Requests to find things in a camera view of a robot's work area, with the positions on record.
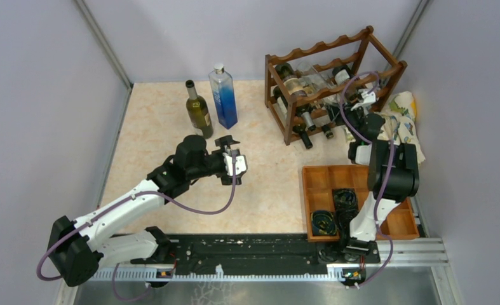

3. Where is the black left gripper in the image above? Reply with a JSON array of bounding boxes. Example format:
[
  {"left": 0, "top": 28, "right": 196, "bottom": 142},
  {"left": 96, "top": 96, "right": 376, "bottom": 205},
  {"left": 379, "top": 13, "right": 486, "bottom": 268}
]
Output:
[{"left": 188, "top": 135, "right": 242, "bottom": 184}]

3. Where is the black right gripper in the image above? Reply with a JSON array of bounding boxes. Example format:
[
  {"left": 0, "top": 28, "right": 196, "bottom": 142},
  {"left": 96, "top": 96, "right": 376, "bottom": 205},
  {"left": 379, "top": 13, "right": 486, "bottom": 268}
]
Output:
[{"left": 325, "top": 99, "right": 363, "bottom": 141}]

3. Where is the square clear glass bottle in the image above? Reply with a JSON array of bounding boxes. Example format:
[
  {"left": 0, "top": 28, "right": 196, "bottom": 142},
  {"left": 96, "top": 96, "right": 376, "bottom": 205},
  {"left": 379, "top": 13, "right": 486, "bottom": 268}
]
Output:
[{"left": 327, "top": 95, "right": 358, "bottom": 126}]

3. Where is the clear whisky bottle black label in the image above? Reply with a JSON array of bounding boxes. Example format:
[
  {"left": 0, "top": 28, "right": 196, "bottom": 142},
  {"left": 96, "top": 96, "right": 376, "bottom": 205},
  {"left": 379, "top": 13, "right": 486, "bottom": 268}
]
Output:
[{"left": 303, "top": 97, "right": 334, "bottom": 140}]

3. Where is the green wine bottle grey capsule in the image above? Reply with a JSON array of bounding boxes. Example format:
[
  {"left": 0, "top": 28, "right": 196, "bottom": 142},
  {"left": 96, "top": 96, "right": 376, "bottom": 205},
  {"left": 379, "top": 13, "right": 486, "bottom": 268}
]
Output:
[{"left": 332, "top": 65, "right": 363, "bottom": 102}]

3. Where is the green wine bottle dark label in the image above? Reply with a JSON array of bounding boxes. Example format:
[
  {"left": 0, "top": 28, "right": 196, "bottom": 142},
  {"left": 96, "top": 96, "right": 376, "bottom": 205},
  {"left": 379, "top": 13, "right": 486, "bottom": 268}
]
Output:
[{"left": 274, "top": 63, "right": 318, "bottom": 132}]

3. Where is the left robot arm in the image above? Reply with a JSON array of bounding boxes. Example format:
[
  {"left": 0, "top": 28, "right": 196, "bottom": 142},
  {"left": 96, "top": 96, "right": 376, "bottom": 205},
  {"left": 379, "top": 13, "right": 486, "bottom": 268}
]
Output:
[{"left": 36, "top": 135, "right": 248, "bottom": 287}]

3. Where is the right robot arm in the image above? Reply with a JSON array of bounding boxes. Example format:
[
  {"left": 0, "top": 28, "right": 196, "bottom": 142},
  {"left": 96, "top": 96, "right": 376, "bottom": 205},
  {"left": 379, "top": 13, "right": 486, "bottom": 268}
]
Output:
[{"left": 338, "top": 102, "right": 419, "bottom": 262}]

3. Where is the wooden wine rack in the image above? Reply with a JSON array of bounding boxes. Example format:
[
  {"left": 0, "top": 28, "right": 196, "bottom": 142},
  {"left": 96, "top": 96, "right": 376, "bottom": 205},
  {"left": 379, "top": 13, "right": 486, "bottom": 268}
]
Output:
[{"left": 264, "top": 26, "right": 407, "bottom": 148}]

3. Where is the clear blue vodka bottle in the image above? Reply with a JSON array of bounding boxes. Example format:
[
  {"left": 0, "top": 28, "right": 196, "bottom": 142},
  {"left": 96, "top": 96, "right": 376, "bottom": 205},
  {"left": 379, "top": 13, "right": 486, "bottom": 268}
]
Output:
[{"left": 208, "top": 63, "right": 238, "bottom": 129}]

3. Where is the dinosaur print cloth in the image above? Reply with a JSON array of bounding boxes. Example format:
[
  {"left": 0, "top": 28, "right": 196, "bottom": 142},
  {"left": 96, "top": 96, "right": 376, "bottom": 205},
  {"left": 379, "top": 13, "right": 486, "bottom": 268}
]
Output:
[{"left": 355, "top": 91, "right": 426, "bottom": 164}]

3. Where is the wooden compartment tray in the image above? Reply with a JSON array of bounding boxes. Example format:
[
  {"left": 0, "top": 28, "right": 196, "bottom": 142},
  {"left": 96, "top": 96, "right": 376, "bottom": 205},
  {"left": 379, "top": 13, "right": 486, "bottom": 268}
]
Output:
[{"left": 302, "top": 165, "right": 420, "bottom": 242}]

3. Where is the rolled green patterned tie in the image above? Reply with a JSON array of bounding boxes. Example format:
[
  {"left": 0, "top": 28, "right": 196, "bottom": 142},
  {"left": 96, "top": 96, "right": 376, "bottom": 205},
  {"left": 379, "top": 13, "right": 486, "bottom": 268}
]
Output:
[{"left": 332, "top": 188, "right": 358, "bottom": 210}]

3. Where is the rolled dark striped tie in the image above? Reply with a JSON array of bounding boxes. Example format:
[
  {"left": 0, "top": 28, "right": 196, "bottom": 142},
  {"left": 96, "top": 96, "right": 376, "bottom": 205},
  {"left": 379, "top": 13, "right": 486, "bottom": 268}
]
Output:
[{"left": 336, "top": 208, "right": 358, "bottom": 235}]

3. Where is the rolled dark patterned tie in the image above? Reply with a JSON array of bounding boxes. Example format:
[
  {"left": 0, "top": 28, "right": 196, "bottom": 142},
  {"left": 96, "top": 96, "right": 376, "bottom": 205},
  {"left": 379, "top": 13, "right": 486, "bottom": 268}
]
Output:
[{"left": 310, "top": 210, "right": 338, "bottom": 236}]

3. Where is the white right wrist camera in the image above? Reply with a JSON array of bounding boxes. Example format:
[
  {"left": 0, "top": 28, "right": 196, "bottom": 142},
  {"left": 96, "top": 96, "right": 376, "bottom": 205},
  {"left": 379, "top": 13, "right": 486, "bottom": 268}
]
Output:
[{"left": 353, "top": 90, "right": 377, "bottom": 112}]

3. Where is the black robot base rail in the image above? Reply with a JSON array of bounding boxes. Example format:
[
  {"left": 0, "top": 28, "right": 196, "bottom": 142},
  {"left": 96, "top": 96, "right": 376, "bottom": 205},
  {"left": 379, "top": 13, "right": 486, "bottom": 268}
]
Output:
[{"left": 131, "top": 233, "right": 380, "bottom": 276}]

